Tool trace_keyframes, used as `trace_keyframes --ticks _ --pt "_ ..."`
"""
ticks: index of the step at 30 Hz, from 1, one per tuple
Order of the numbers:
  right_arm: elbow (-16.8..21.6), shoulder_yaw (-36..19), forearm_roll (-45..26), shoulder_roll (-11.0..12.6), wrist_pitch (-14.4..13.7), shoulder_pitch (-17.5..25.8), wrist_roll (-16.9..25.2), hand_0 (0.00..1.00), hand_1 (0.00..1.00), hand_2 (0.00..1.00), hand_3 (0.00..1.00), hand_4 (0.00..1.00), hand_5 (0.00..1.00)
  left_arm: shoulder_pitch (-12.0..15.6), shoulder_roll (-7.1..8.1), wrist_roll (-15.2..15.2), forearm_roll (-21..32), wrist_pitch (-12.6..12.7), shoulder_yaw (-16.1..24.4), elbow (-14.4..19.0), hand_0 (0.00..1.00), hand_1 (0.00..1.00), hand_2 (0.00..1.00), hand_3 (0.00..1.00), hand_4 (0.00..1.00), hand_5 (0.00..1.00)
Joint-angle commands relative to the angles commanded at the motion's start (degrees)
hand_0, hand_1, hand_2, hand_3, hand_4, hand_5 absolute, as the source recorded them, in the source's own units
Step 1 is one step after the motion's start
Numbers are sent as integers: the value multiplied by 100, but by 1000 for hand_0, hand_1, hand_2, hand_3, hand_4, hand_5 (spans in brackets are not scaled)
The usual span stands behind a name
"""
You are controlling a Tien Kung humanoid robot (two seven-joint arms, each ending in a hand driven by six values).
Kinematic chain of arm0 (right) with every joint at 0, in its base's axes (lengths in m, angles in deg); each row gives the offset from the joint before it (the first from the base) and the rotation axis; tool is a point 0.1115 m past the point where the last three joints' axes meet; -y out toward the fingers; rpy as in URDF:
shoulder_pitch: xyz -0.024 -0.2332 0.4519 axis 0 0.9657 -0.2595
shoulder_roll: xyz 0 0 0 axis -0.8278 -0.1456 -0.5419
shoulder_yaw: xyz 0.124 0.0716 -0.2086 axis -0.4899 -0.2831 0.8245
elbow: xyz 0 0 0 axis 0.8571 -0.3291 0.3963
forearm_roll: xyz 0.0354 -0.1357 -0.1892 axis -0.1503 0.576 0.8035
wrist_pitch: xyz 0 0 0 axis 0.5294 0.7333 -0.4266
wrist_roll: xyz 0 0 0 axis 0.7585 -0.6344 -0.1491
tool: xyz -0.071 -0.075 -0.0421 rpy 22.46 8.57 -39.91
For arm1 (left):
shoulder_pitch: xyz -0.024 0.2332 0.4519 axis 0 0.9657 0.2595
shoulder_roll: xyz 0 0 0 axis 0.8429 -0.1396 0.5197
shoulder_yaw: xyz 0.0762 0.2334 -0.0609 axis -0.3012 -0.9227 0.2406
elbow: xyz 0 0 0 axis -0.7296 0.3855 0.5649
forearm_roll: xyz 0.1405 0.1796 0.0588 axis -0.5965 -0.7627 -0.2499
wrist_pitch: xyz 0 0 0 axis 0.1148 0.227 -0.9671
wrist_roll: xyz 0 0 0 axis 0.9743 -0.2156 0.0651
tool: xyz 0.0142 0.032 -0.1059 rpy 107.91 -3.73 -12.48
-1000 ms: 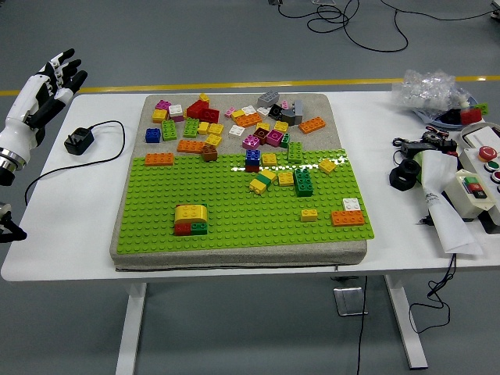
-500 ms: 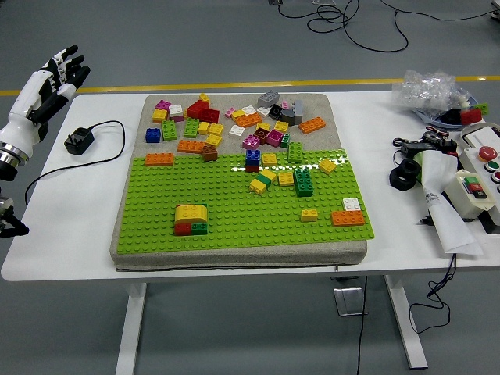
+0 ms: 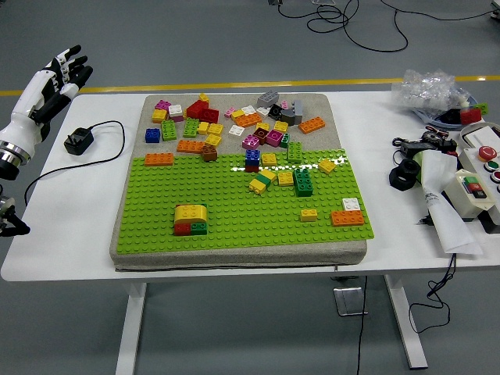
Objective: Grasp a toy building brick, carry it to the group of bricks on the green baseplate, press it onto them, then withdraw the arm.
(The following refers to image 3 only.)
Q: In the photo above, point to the small yellow brick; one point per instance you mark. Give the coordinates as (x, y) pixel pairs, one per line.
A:
(204, 98)

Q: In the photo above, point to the magenta square brick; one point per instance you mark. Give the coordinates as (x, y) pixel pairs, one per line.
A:
(251, 142)
(162, 105)

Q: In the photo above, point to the white flat device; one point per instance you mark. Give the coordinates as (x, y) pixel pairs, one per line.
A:
(482, 136)

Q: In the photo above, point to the orange long brick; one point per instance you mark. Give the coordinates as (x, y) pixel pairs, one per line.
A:
(347, 218)
(191, 146)
(311, 125)
(248, 120)
(159, 159)

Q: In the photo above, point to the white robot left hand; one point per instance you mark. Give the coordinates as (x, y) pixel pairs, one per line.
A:
(27, 117)

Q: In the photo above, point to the small white switch box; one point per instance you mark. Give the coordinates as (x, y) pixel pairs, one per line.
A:
(459, 195)

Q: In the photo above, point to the small dark green brick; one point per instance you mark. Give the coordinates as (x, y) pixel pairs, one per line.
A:
(285, 140)

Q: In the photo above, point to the white button control box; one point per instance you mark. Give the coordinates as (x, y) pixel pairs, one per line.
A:
(474, 166)

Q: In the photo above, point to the black power adapter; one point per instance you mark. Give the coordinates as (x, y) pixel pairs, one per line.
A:
(418, 147)

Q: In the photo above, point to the clear plastic bag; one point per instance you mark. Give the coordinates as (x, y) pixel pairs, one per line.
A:
(426, 88)

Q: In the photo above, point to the brown small brick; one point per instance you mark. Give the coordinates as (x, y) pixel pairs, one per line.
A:
(209, 153)

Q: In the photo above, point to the pink square brick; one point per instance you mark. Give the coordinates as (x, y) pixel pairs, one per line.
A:
(179, 118)

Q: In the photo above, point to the blue plastic dish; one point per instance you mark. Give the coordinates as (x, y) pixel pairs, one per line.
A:
(429, 118)

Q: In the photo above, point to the dark red hollow brick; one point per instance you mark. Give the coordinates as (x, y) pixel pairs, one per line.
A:
(260, 135)
(209, 115)

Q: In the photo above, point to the yellow square brick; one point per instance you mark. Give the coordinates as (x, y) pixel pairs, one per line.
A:
(308, 215)
(213, 140)
(263, 126)
(268, 159)
(281, 126)
(215, 129)
(203, 128)
(285, 179)
(159, 116)
(326, 166)
(257, 186)
(237, 114)

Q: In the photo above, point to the green studded baseplate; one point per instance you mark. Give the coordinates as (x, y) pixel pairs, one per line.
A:
(250, 222)

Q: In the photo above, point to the large red brick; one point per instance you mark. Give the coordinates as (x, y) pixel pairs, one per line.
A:
(195, 108)

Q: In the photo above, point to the grey long brick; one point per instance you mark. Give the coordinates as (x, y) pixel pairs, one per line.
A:
(299, 108)

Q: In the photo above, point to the light grey brick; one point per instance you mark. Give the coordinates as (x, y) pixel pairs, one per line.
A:
(268, 98)

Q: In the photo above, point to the magenta hollow brick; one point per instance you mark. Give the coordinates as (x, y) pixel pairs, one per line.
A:
(274, 138)

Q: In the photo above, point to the dark green long brick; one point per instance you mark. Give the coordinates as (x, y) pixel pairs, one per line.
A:
(303, 182)
(199, 228)

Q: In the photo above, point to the green thin brick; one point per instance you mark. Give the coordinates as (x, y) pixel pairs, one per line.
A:
(264, 179)

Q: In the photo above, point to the white table leg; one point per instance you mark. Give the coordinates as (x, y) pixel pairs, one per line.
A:
(131, 332)
(406, 324)

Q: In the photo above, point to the white paper sheet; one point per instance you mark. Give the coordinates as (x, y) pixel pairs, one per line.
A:
(449, 222)

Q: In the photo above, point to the black servo parts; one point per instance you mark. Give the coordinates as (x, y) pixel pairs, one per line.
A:
(445, 144)

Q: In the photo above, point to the yellow thin brick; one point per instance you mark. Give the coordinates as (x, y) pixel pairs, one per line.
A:
(268, 173)

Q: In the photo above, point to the lime green brick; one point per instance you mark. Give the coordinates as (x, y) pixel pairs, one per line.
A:
(191, 128)
(482, 108)
(295, 152)
(168, 131)

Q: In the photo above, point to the green paper piece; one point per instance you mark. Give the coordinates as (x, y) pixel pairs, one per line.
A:
(418, 164)

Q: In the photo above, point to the blue square brick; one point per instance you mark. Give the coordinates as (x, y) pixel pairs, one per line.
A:
(252, 157)
(152, 135)

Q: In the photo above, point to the large black nut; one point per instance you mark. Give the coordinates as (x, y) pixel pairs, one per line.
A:
(395, 180)

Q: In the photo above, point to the red square brick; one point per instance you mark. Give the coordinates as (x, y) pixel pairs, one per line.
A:
(251, 168)

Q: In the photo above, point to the black hollow brick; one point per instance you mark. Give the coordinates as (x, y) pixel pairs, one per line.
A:
(276, 112)

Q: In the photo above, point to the black power plug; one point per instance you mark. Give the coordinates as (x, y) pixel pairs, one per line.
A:
(79, 141)

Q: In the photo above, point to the metal floor plate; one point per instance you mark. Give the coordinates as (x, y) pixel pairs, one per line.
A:
(349, 301)

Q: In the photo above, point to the white square brick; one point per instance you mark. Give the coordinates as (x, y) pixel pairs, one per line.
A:
(236, 130)
(263, 111)
(248, 109)
(175, 109)
(351, 204)

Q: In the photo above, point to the dark grey brick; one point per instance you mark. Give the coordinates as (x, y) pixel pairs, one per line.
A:
(288, 116)

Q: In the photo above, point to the red long brick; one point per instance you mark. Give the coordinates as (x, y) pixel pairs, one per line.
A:
(182, 229)

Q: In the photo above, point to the yellow curved brick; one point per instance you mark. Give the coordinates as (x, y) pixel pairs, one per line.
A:
(190, 213)

